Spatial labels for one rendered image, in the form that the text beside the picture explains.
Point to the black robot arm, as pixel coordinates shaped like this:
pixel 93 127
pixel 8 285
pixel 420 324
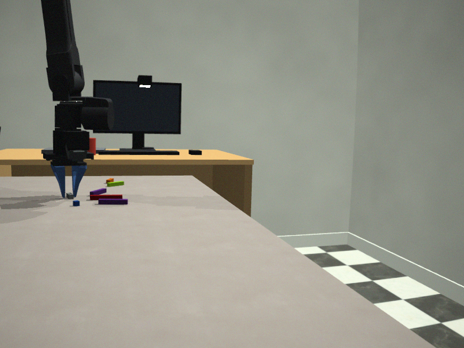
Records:
pixel 66 80

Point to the purple rod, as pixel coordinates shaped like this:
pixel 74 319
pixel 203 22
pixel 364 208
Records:
pixel 112 201
pixel 98 192

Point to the lime green rod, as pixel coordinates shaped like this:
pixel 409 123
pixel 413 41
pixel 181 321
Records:
pixel 117 183

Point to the red rod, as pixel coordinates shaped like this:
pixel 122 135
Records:
pixel 96 197

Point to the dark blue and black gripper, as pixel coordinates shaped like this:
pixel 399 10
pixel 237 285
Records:
pixel 57 164

